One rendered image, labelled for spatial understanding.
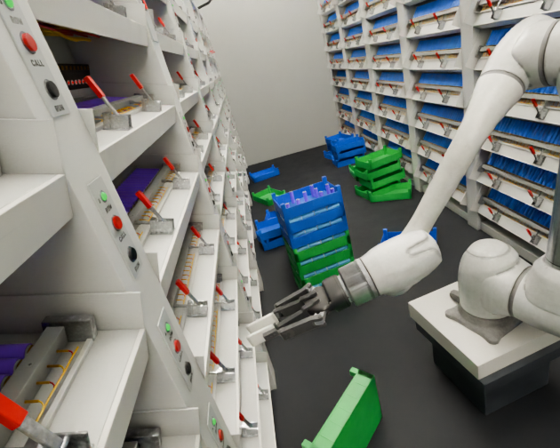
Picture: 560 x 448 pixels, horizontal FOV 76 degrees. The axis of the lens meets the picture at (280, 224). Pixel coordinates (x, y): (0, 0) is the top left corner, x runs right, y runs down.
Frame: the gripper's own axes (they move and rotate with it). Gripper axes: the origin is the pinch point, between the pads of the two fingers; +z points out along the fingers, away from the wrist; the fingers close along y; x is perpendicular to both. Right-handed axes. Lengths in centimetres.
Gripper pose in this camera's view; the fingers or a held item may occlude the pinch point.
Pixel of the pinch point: (262, 329)
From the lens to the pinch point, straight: 83.5
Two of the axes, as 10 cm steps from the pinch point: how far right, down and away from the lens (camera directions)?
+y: -1.1, -3.9, 9.1
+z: -8.8, 4.6, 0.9
